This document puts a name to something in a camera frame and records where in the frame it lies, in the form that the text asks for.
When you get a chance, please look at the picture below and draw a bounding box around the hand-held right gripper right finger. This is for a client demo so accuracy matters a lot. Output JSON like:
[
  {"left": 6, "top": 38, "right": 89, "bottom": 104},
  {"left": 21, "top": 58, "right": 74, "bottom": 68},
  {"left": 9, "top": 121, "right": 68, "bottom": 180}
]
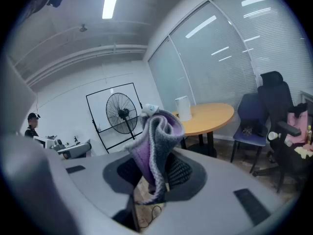
[{"left": 144, "top": 147, "right": 298, "bottom": 235}]

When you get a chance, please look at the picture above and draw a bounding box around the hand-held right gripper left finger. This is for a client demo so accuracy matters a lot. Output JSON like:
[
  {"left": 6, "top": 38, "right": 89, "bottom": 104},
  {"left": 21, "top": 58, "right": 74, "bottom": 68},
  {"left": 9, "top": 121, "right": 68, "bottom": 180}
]
[{"left": 0, "top": 133, "right": 143, "bottom": 235}]

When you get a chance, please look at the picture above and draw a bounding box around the grey and purple cloth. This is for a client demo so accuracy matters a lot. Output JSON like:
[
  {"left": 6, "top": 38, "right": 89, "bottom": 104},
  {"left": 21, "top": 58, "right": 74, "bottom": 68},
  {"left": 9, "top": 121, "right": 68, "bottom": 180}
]
[{"left": 123, "top": 103, "right": 186, "bottom": 205}]

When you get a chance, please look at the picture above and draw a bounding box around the white electric kettle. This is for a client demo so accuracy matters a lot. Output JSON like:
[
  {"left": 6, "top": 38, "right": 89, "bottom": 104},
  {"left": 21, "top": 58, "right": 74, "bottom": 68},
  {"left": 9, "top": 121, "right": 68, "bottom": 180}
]
[{"left": 175, "top": 95, "right": 193, "bottom": 122}]

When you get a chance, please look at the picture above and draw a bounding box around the white desktop device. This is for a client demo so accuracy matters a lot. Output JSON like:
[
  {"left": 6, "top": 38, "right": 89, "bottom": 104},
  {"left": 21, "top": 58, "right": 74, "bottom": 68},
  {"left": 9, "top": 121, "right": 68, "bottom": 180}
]
[{"left": 33, "top": 135, "right": 64, "bottom": 153}]

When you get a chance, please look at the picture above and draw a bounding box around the grey desktop equipment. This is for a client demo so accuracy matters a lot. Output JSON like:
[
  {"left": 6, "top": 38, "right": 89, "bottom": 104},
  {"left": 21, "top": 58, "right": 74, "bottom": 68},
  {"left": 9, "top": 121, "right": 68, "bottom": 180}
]
[{"left": 57, "top": 140, "right": 92, "bottom": 160}]

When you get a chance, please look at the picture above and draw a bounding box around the round wooden table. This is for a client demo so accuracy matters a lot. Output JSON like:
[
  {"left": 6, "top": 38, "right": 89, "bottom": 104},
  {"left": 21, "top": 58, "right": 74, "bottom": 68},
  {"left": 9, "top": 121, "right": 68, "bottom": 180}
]
[{"left": 171, "top": 103, "right": 235, "bottom": 158}]

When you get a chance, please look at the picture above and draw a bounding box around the blue chair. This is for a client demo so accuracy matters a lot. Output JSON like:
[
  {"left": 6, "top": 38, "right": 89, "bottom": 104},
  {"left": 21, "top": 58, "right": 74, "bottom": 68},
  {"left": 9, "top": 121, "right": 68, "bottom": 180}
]
[{"left": 230, "top": 93, "right": 270, "bottom": 174}]

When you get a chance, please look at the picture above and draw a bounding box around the pink bag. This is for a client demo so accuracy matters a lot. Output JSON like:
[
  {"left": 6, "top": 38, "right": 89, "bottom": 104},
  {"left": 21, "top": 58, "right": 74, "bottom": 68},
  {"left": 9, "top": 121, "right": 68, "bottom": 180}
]
[{"left": 286, "top": 103, "right": 310, "bottom": 147}]

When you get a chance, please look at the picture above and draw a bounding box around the black office chair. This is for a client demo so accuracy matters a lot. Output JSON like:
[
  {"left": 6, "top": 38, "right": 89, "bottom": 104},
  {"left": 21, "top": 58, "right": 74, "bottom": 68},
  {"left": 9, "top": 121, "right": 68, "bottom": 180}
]
[{"left": 251, "top": 70, "right": 313, "bottom": 193}]

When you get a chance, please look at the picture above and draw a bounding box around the long ceiling light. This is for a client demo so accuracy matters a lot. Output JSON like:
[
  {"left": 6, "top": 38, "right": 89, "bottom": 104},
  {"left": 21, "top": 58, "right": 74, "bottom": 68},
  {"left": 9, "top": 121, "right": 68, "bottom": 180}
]
[{"left": 102, "top": 0, "right": 123, "bottom": 20}]

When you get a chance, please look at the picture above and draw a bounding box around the black floor cable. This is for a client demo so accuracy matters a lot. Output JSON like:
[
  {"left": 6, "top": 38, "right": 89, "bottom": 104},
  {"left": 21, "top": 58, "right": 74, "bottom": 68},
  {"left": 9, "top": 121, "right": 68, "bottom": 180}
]
[{"left": 139, "top": 204, "right": 167, "bottom": 230}]

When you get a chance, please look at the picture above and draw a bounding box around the black pedestal fan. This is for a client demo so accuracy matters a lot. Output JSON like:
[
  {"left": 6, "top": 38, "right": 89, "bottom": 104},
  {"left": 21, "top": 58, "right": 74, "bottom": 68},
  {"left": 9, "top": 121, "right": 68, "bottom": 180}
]
[{"left": 105, "top": 93, "right": 138, "bottom": 141}]

